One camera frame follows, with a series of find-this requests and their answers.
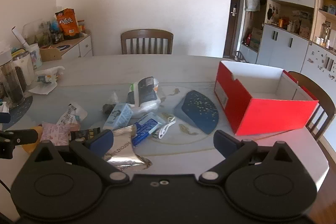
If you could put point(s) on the round blue speckled placemat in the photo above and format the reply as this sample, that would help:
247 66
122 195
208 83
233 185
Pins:
23 108

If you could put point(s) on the white marble desktop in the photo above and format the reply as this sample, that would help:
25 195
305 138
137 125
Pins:
131 69

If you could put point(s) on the silver foil packet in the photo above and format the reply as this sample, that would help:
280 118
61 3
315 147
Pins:
123 153

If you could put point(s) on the white paper towel sheet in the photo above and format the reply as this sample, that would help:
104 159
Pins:
42 89

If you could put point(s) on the light blue carton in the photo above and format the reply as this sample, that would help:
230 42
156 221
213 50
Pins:
118 115

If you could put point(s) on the glass jar with dark contents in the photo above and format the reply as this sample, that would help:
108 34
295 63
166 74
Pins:
11 82

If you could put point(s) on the white snack packet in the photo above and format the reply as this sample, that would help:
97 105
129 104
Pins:
71 115

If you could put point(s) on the dark wooden door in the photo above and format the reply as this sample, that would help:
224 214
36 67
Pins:
235 3

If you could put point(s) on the dark item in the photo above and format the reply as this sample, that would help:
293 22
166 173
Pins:
107 108

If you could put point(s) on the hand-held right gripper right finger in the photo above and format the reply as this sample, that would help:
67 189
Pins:
225 142

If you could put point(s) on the blue white box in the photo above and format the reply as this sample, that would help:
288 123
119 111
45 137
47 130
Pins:
144 129

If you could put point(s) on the wooden box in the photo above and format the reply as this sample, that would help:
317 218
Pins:
51 54

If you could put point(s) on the blue gold speckled mat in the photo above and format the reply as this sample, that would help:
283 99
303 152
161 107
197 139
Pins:
199 111

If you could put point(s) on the white grey wet wipes pack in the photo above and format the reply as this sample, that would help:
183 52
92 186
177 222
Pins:
144 98

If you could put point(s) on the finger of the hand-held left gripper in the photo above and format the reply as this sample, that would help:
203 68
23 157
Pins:
4 118
26 137

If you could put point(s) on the printed white mug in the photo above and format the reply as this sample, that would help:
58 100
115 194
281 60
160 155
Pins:
35 56

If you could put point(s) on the white wooden wall cabinet unit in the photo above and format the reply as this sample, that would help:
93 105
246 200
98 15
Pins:
288 50

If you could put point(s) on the yellow packet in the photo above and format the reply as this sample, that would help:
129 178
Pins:
29 148

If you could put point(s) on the pink snack packet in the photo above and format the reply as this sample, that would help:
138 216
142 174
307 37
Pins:
56 133

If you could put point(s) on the white sideboard cabinet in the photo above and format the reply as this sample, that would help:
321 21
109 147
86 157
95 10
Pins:
84 48

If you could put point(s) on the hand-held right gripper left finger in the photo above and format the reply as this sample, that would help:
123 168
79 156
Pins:
101 140

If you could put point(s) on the glass storage jar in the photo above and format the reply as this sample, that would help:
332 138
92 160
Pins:
325 33

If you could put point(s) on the red cardboard box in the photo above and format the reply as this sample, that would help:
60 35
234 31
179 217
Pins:
262 113

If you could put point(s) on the white soft tissue pack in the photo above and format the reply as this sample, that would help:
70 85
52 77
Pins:
46 77

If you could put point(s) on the white paper roll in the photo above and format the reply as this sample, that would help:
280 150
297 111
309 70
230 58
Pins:
19 36

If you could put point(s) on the hanging tote bag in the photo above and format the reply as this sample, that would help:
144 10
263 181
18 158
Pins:
252 3

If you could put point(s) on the wooden dining chair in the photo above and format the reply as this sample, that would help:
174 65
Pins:
319 92
147 33

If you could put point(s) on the black snack packet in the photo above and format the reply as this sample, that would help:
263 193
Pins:
84 133

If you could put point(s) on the red toy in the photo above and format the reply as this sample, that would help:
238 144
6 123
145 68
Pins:
247 39

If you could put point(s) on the white kettle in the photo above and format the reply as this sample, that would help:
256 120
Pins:
23 69

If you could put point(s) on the orange snack bag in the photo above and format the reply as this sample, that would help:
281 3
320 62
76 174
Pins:
67 23

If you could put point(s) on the clear plastic container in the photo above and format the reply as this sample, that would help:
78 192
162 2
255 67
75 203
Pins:
36 32

